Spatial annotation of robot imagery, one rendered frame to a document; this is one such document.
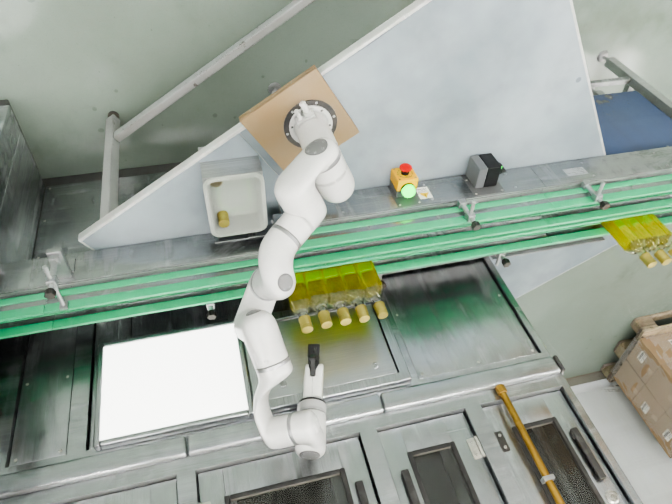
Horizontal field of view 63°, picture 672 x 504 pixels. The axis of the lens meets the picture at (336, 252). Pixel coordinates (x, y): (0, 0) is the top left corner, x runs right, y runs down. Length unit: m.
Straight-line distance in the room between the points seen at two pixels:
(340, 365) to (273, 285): 0.52
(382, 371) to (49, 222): 1.40
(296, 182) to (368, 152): 0.53
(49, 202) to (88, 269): 0.70
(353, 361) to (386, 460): 0.30
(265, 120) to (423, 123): 0.50
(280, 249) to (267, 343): 0.22
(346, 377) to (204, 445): 0.44
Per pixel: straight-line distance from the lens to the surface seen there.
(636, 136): 2.47
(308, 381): 1.46
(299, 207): 1.28
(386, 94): 1.66
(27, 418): 1.83
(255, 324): 1.27
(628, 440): 5.58
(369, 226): 1.72
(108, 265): 1.81
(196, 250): 1.78
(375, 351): 1.73
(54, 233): 2.31
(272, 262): 1.25
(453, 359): 1.80
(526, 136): 1.99
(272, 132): 1.60
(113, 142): 2.25
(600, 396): 5.71
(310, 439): 1.35
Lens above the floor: 2.11
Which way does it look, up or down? 43 degrees down
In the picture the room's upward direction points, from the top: 160 degrees clockwise
